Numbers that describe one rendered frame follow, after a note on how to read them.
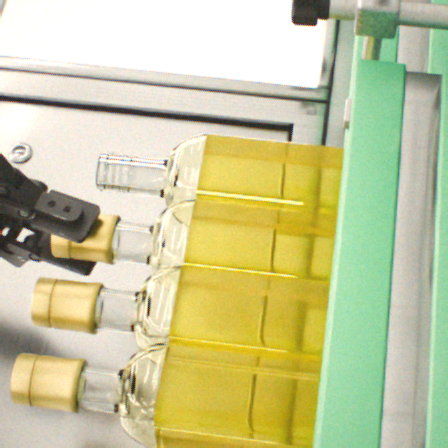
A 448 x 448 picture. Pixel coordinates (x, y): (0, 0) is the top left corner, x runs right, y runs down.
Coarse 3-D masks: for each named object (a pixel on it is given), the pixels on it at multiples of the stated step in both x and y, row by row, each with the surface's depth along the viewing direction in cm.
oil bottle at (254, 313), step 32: (160, 288) 77; (192, 288) 77; (224, 288) 77; (256, 288) 77; (288, 288) 77; (320, 288) 77; (160, 320) 76; (192, 320) 76; (224, 320) 76; (256, 320) 76; (288, 320) 76; (320, 320) 76; (256, 352) 76; (288, 352) 75; (320, 352) 75
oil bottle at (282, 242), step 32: (160, 224) 81; (192, 224) 81; (224, 224) 81; (256, 224) 81; (288, 224) 81; (320, 224) 81; (160, 256) 80; (192, 256) 79; (224, 256) 79; (256, 256) 79; (288, 256) 79; (320, 256) 79
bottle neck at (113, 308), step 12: (108, 288) 79; (108, 300) 78; (120, 300) 78; (132, 300) 78; (96, 312) 78; (108, 312) 78; (120, 312) 78; (96, 324) 79; (108, 324) 78; (120, 324) 78
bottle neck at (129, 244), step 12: (120, 228) 82; (132, 228) 82; (144, 228) 82; (120, 240) 82; (132, 240) 82; (144, 240) 82; (120, 252) 82; (132, 252) 82; (144, 252) 82; (144, 264) 83
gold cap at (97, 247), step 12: (108, 216) 83; (96, 228) 82; (108, 228) 82; (60, 240) 82; (96, 240) 82; (108, 240) 82; (60, 252) 83; (72, 252) 82; (84, 252) 82; (96, 252) 82; (108, 252) 82; (108, 264) 83
